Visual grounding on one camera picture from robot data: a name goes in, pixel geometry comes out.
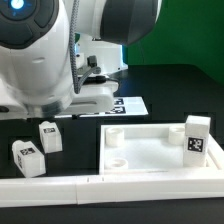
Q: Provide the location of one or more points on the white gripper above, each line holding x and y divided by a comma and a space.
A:
91, 99

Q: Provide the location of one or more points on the white square tabletop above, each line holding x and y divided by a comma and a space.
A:
149, 147

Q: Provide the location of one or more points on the white sheet with tags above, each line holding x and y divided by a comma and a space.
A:
123, 106

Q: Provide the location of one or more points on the white L-shaped obstacle fence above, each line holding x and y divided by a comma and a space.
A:
186, 183

